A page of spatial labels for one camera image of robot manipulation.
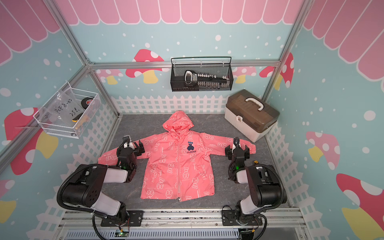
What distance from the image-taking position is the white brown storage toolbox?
0.95 m

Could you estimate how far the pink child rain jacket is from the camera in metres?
0.83

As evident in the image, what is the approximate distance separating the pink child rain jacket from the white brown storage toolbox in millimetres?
121
